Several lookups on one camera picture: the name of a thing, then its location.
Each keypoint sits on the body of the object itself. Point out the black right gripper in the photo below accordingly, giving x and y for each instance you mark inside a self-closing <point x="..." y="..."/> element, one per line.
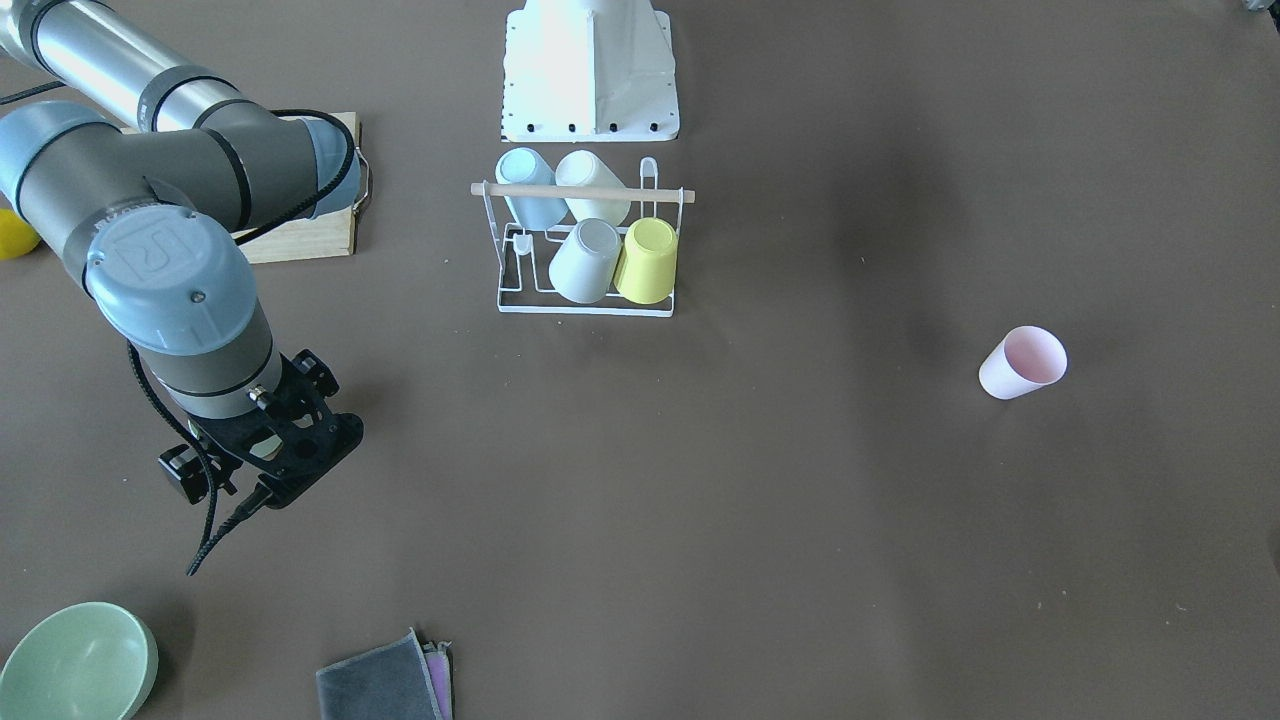
<point x="178" y="471"/>

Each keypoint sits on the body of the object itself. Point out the pink cup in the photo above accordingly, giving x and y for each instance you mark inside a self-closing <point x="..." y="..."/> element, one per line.
<point x="1027" y="358"/>

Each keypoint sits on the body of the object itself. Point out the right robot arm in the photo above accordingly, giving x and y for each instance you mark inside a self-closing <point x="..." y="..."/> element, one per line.
<point x="146" y="195"/>

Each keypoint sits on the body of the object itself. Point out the grey cup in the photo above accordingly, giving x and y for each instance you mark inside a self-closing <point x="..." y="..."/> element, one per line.
<point x="582" y="269"/>

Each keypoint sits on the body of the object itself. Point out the yellow cup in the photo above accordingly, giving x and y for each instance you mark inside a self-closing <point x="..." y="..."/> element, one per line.
<point x="646" y="271"/>

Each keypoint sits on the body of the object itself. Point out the cream white cup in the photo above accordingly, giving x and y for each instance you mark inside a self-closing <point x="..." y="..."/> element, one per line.
<point x="584" y="169"/>

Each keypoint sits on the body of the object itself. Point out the wooden cutting board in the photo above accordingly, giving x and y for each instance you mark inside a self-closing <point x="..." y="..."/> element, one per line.
<point x="326" y="228"/>

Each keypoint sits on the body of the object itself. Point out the grey folded cloth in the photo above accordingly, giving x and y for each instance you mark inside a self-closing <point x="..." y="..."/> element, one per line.
<point x="405" y="679"/>

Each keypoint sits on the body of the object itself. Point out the green bowl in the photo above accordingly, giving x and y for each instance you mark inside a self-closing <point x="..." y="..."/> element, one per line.
<point x="93" y="660"/>

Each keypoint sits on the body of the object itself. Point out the whole yellow lemon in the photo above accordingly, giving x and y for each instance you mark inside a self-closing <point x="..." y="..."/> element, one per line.
<point x="17" y="238"/>

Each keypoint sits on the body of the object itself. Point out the white wire cup rack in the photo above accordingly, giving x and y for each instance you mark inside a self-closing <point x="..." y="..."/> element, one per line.
<point x="523" y="256"/>

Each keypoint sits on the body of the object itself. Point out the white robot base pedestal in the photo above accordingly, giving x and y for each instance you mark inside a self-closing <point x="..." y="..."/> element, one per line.
<point x="589" y="71"/>

